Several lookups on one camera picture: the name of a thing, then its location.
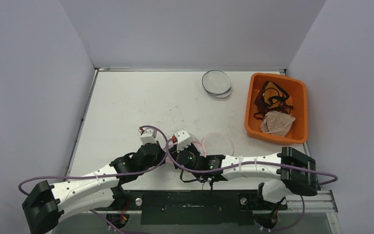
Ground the pink-trimmed mesh laundry bag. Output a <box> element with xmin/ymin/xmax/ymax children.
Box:
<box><xmin>168</xmin><ymin>132</ymin><xmax>234</xmax><ymax>157</ymax></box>

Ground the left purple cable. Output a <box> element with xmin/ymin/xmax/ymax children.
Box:
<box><xmin>19</xmin><ymin>125</ymin><xmax>169</xmax><ymax>196</ymax></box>

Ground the red bra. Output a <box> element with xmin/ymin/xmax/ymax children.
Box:
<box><xmin>253</xmin><ymin>93</ymin><xmax>294</xmax><ymax>120</ymax></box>

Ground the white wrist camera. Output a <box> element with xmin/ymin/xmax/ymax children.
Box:
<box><xmin>139</xmin><ymin>128</ymin><xmax>157</xmax><ymax>145</ymax></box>
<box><xmin>172</xmin><ymin>128</ymin><xmax>191</xmax><ymax>152</ymax></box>

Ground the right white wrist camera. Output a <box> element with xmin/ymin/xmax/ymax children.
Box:
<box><xmin>172</xmin><ymin>128</ymin><xmax>191</xmax><ymax>152</ymax></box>

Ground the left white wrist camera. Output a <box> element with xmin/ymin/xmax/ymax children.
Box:
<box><xmin>139</xmin><ymin>128</ymin><xmax>157</xmax><ymax>145</ymax></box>

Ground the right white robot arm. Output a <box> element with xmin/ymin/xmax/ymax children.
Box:
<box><xmin>166</xmin><ymin>145</ymin><xmax>318</xmax><ymax>209</ymax></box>

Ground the purple cable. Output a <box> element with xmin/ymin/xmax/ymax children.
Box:
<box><xmin>165</xmin><ymin>138</ymin><xmax>338</xmax><ymax>187</ymax></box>
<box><xmin>19</xmin><ymin>125</ymin><xmax>169</xmax><ymax>196</ymax></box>

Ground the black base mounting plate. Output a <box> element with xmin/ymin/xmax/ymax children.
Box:
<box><xmin>101</xmin><ymin>190</ymin><xmax>288</xmax><ymax>225</ymax></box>

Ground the beige lace bra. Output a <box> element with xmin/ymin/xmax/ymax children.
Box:
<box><xmin>261</xmin><ymin>111</ymin><xmax>296</xmax><ymax>137</ymax></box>

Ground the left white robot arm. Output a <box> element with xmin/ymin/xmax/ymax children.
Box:
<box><xmin>22</xmin><ymin>143</ymin><xmax>166</xmax><ymax>234</ymax></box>

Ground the orange plastic bin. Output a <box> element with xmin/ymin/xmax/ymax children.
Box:
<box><xmin>244</xmin><ymin>73</ymin><xmax>308</xmax><ymax>145</ymax></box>

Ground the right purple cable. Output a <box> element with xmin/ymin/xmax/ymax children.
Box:
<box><xmin>165</xmin><ymin>138</ymin><xmax>338</xmax><ymax>187</ymax></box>

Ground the blue-trimmed mesh laundry bag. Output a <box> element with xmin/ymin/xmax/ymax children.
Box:
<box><xmin>202</xmin><ymin>70</ymin><xmax>232</xmax><ymax>98</ymax></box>

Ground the orange and black bra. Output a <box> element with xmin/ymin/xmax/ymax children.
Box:
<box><xmin>260</xmin><ymin>81</ymin><xmax>293</xmax><ymax>114</ymax></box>

